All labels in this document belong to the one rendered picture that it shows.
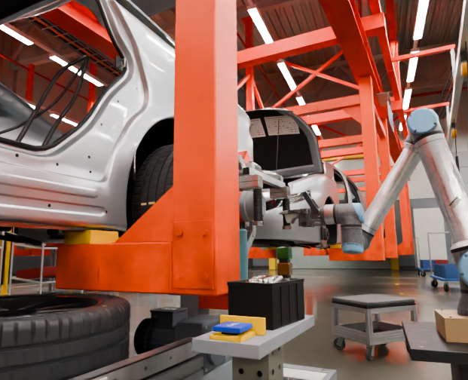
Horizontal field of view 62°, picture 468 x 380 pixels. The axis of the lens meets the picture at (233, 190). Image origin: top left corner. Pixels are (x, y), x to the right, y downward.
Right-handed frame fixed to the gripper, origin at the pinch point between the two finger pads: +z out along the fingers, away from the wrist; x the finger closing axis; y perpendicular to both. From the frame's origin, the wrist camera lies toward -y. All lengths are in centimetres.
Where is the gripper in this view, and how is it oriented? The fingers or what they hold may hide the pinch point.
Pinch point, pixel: (282, 212)
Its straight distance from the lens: 187.2
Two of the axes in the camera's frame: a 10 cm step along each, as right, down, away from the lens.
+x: 4.5, 1.4, 8.8
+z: -8.9, 0.8, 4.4
